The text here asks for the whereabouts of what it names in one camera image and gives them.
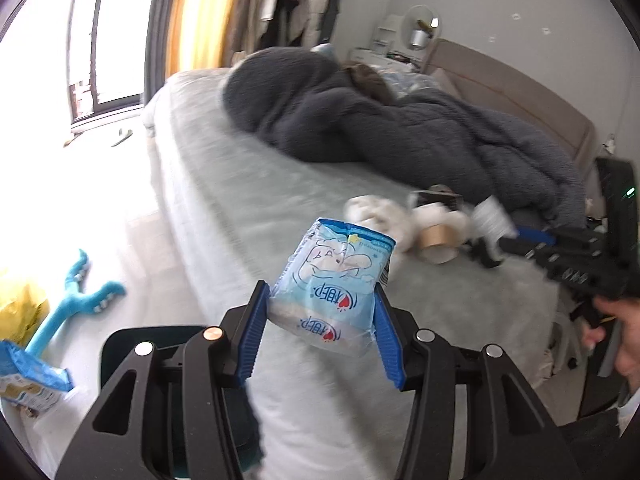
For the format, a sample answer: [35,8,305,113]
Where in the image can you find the light blue snack wrapper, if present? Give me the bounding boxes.
[268,218,395,356]

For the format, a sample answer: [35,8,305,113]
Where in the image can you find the brown tape roll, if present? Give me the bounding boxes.
[418,224,459,264]

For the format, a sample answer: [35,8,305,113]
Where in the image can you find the white tissue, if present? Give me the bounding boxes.
[411,203,472,243]

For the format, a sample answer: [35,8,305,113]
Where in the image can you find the black paper box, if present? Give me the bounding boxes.
[416,184,463,211]

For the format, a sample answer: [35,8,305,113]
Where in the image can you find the white cloth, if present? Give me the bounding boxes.
[343,195,416,252]

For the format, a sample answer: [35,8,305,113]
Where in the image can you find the person right hand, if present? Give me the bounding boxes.
[594,296,640,394]

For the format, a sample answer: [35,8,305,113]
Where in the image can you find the beige headboard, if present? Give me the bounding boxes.
[422,39,597,178]

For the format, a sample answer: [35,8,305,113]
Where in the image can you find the blue plush toy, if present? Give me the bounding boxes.
[26,249,126,358]

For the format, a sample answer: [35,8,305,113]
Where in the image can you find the brown plush pillow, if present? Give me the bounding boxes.
[343,62,396,105]

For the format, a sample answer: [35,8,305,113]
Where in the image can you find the blue pet food bag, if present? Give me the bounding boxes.
[0,340,75,414]

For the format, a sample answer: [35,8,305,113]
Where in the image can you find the grey slipper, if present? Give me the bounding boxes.
[112,129,134,148]

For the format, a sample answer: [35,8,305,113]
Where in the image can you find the dark grey fluffy blanket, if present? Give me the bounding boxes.
[221,48,586,228]

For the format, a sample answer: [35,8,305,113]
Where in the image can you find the yellow plastic bag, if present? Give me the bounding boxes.
[0,274,50,348]

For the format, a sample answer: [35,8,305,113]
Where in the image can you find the white round mirror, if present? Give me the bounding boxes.
[400,4,440,51]

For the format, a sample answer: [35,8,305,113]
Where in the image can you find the orange curtain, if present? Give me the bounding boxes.
[165,0,233,77]

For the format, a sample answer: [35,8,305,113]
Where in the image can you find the hanging clothes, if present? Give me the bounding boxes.
[220,0,341,66]

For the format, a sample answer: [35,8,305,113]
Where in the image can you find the window frame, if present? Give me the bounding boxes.
[66,0,152,124]

